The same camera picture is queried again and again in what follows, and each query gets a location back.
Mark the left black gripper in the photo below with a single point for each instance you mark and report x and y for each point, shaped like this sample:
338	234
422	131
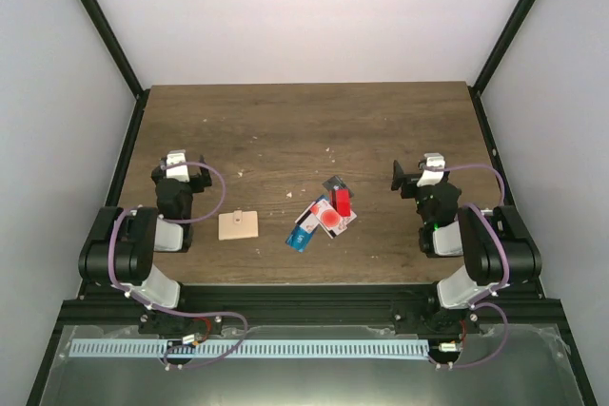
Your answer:
206	180

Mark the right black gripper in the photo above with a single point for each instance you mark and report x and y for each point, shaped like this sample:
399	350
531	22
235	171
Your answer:
400	178

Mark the beige leather card holder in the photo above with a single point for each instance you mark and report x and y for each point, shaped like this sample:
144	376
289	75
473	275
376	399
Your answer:
238	225

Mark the red card black stripe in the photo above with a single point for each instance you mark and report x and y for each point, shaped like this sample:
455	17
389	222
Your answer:
341	201

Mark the white card red circle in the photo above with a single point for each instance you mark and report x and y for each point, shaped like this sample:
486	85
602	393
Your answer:
329	218

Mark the blue VIP card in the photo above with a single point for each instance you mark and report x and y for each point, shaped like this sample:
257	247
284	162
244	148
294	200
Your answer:
299	238

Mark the white card pink pattern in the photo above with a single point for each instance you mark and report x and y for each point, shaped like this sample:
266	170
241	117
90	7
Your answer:
350	218

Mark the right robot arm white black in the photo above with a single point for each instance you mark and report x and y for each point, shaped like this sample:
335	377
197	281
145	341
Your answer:
496	248

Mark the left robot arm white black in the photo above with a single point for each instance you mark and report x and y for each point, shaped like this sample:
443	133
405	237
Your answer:
121	244

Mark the black VIP card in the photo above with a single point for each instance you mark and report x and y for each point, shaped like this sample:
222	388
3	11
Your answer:
335	183

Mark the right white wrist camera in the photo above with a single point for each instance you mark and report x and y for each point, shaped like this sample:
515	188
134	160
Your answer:
432	166

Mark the black aluminium front rail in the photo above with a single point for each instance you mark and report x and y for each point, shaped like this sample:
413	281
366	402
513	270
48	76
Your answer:
410	308

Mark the light blue slotted cable duct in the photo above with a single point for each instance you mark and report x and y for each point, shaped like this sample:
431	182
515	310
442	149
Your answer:
252	348

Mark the left black frame post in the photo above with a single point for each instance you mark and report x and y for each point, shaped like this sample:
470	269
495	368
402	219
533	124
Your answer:
112	44

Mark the black frame post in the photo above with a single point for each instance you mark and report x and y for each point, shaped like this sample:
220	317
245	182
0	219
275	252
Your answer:
502	45
112	44

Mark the right black frame post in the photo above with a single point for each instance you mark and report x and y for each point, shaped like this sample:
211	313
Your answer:
502	45

